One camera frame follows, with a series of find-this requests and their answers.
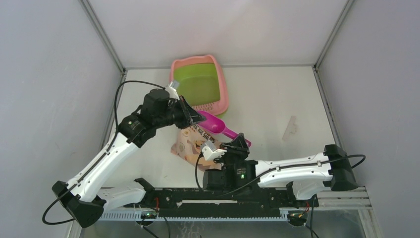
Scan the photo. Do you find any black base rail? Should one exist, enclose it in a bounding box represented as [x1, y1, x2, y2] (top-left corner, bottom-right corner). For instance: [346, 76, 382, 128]
[123, 187, 319, 218]

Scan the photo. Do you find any left black cable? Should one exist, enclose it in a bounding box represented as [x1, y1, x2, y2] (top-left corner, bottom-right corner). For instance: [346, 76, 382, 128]
[42, 80, 166, 226]

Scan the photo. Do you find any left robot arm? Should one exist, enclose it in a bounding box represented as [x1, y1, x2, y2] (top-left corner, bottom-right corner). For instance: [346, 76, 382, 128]
[52, 89, 206, 228]

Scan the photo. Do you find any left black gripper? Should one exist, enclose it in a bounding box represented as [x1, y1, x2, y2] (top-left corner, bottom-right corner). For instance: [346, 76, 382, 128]
[155, 96, 207, 130]

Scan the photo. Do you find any pink green litter box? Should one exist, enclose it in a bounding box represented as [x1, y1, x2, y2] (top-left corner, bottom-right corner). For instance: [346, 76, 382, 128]
[169, 55, 229, 116]

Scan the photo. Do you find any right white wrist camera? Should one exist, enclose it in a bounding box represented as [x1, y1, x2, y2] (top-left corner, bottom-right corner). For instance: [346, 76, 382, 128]
[201, 140, 227, 161]

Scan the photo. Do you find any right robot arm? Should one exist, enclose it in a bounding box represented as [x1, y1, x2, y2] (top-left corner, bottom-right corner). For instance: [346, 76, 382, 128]
[200, 133, 359, 206]

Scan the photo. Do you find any cat litter bag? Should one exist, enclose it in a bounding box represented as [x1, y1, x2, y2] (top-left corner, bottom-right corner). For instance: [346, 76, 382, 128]
[171, 125, 221, 165]

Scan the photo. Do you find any magenta plastic scoop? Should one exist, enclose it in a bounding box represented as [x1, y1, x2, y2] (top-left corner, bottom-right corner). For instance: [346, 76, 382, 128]
[198, 111, 238, 139]

